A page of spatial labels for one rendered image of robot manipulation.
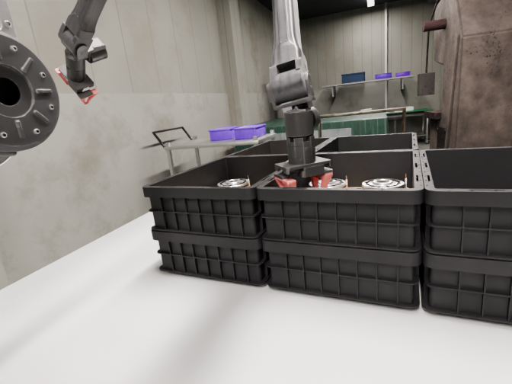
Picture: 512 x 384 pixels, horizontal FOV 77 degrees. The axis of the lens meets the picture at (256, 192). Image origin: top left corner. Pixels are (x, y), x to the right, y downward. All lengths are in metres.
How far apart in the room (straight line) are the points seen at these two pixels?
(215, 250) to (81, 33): 0.75
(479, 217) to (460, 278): 0.11
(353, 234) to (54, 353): 0.58
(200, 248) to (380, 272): 0.39
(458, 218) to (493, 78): 3.58
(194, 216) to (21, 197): 1.69
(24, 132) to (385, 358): 0.58
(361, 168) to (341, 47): 7.34
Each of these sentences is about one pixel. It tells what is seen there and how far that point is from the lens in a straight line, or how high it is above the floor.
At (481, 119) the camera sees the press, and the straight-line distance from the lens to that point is 4.15.
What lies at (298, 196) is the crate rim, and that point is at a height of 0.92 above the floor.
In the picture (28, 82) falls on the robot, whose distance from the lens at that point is 0.51.
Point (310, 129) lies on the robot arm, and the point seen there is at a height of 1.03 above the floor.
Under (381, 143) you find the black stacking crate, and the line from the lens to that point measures 1.35.
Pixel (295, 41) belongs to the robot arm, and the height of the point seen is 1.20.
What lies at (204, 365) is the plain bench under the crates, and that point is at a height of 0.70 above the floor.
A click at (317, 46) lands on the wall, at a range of 8.32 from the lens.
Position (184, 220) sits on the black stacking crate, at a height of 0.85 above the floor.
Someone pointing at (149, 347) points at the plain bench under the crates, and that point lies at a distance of 0.65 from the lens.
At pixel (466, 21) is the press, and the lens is 4.15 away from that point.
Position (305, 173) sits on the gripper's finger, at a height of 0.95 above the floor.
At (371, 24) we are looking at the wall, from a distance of 8.27.
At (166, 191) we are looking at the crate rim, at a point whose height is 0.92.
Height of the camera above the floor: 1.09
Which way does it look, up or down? 15 degrees down
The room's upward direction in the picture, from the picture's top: 6 degrees counter-clockwise
